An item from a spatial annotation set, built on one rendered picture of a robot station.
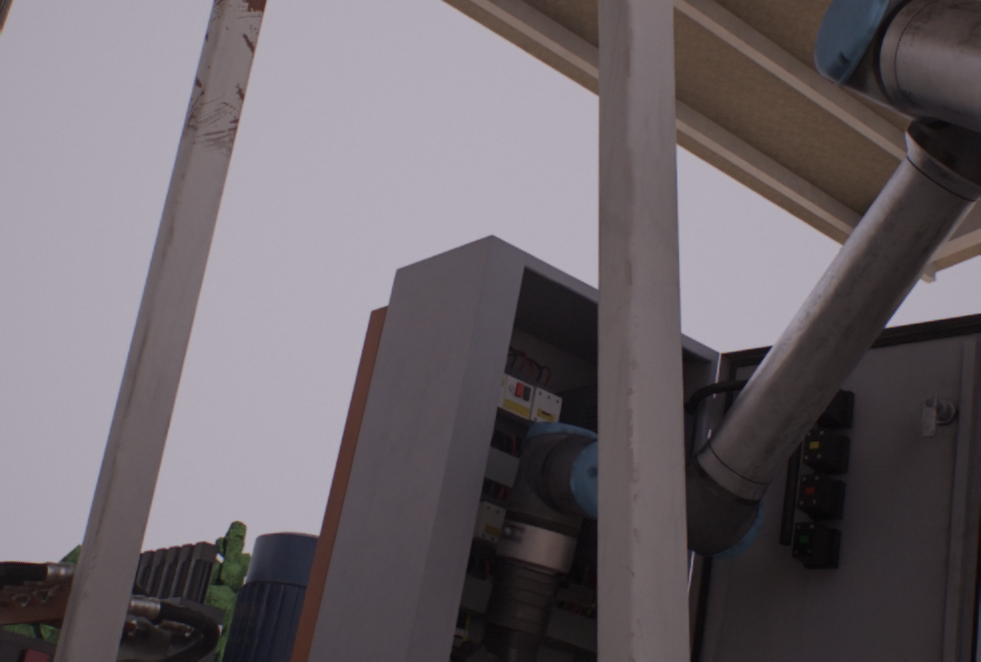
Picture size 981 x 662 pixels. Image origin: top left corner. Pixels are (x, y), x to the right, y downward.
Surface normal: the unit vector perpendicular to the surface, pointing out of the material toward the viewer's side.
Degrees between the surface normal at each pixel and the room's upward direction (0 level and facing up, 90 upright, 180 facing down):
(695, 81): 172
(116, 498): 91
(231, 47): 91
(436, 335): 90
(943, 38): 86
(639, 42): 81
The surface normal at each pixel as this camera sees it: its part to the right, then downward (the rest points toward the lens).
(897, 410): -0.67, -0.40
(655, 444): 0.66, -0.34
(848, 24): -0.89, -0.37
